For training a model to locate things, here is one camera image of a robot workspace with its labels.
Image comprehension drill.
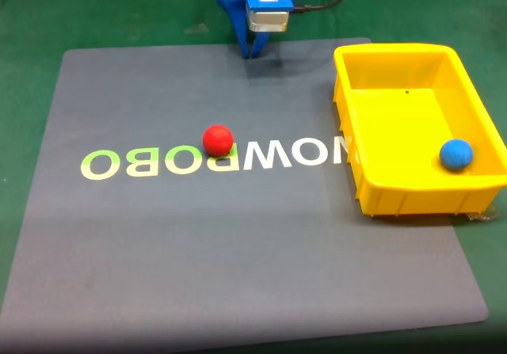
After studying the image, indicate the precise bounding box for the blue ball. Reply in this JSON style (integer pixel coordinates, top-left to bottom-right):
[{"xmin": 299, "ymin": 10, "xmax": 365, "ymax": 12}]
[{"xmin": 439, "ymin": 139, "xmax": 475, "ymax": 172}]

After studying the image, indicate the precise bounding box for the red ball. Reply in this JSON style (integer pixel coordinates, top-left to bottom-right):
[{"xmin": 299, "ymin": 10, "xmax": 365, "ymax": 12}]
[{"xmin": 202, "ymin": 124, "xmax": 234, "ymax": 158}]

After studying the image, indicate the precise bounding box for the yellow plastic bin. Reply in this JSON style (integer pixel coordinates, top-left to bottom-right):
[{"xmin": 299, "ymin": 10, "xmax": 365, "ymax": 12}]
[{"xmin": 333, "ymin": 43, "xmax": 507, "ymax": 218}]

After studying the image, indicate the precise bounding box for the grey mat with lettering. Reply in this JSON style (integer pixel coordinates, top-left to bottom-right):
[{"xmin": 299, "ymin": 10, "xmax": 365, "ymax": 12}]
[{"xmin": 0, "ymin": 37, "xmax": 489, "ymax": 354}]

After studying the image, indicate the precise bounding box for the clear tape piece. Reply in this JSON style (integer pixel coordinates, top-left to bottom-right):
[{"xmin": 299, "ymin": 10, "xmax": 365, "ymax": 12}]
[{"xmin": 463, "ymin": 205, "xmax": 501, "ymax": 223}]

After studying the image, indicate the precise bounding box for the silver camera box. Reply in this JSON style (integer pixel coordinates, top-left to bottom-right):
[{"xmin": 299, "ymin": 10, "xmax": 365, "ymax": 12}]
[{"xmin": 245, "ymin": 9, "xmax": 290, "ymax": 34}]

